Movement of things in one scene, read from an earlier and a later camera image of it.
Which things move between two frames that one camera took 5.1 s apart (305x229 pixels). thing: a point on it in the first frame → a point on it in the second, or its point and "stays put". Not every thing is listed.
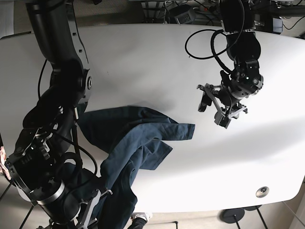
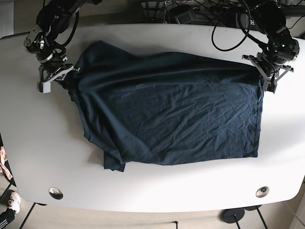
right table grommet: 262,192 stays put
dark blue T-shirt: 124,138 → 167,108
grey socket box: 185,18 stays put
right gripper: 227,105 → 269,72
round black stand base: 231,216 stays put
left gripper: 63,211 → 55,69
